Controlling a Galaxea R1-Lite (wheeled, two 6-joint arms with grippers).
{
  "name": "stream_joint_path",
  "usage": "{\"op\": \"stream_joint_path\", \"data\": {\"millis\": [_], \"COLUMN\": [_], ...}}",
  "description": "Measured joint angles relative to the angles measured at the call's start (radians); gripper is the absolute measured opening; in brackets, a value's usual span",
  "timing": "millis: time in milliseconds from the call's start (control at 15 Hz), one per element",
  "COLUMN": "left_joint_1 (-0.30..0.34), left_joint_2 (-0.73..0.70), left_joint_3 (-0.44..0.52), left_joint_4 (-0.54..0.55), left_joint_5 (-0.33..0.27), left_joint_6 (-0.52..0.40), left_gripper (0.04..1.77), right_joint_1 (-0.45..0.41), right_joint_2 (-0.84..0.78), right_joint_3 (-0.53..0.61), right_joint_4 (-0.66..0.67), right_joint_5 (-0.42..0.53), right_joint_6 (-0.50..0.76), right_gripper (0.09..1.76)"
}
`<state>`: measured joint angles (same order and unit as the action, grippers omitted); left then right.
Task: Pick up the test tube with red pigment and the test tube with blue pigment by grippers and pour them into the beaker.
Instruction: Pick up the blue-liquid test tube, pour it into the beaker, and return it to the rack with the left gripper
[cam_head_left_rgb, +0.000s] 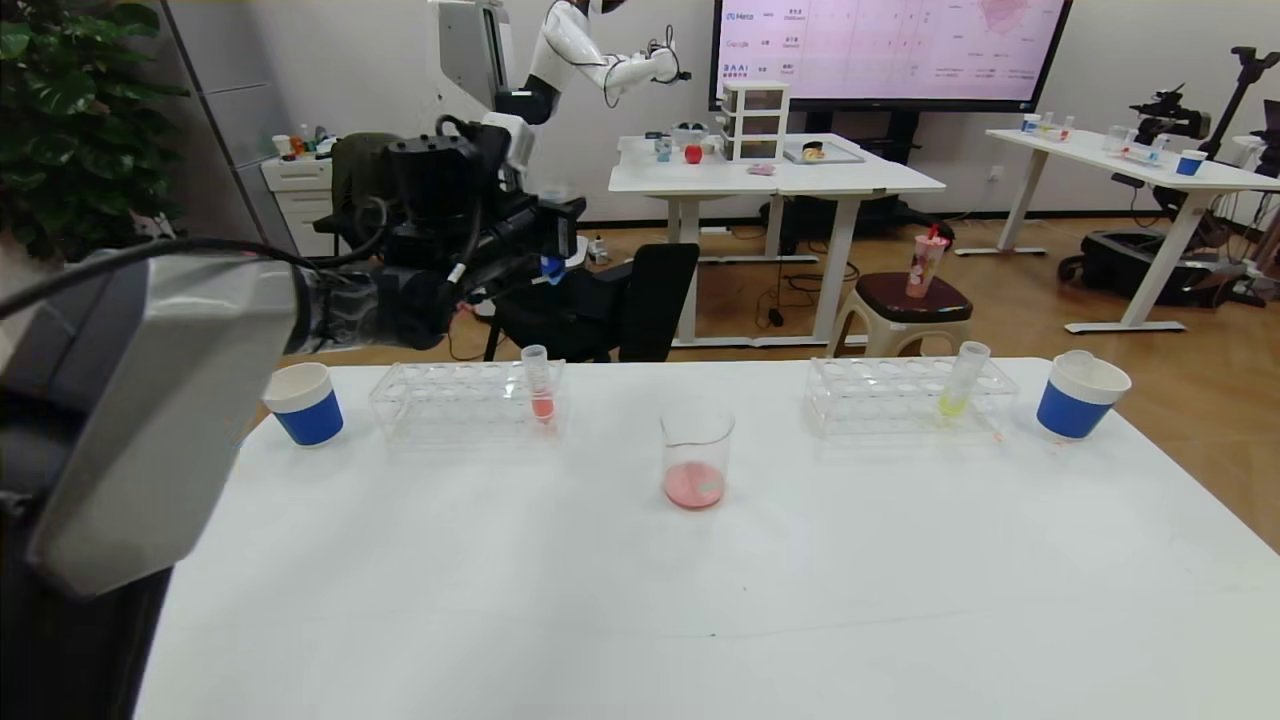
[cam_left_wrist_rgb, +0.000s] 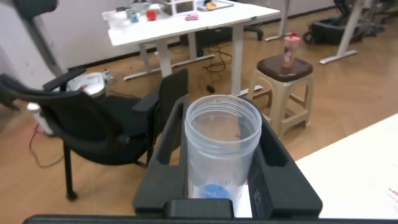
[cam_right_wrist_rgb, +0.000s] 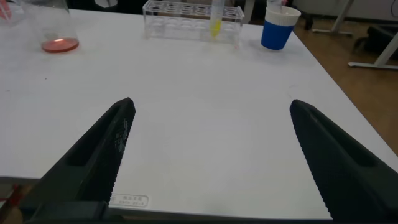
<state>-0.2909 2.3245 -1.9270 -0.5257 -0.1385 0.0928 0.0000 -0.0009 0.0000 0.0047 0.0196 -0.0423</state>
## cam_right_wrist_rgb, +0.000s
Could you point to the white single desk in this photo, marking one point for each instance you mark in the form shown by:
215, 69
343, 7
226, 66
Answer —
385, 54

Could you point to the blue white paper cup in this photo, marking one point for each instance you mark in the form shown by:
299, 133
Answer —
276, 35

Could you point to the red pigment test tube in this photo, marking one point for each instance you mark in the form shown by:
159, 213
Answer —
4, 12

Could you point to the yellow pigment test tube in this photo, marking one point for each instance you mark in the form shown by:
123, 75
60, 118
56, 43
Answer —
216, 26

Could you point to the clear glass beaker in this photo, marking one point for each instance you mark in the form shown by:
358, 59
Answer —
59, 45

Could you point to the clear acrylic test tube rack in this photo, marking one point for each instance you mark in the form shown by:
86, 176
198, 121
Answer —
180, 28

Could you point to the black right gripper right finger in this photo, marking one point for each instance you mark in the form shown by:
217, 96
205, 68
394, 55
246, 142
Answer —
345, 171

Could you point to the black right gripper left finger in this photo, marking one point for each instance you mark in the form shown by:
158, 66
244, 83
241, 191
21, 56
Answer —
90, 165

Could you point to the white table label sticker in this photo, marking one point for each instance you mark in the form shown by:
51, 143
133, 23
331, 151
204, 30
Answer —
129, 200

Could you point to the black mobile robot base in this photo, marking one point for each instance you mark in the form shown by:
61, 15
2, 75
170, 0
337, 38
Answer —
376, 39

